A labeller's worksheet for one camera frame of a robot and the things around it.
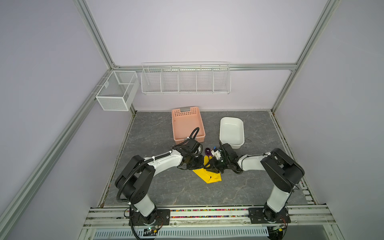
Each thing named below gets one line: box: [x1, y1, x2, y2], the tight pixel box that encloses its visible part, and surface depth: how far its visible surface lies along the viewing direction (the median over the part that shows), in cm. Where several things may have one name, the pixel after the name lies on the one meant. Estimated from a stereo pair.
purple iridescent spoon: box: [204, 147, 212, 157], surface depth 98 cm
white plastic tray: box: [219, 116, 245, 149], surface depth 110 cm
